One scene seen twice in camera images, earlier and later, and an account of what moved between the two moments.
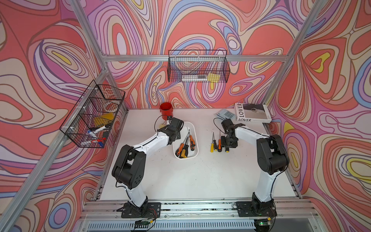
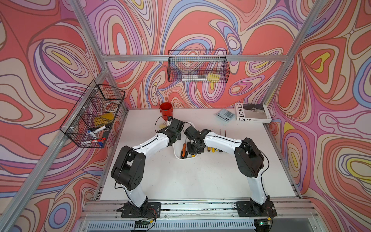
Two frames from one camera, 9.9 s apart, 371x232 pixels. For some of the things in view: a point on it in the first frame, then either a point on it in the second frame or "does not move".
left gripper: x=178 y=135 does not move
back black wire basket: x=198 y=66 does not move
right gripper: x=234 y=145 to x=201 y=150
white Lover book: x=253 y=112 does not move
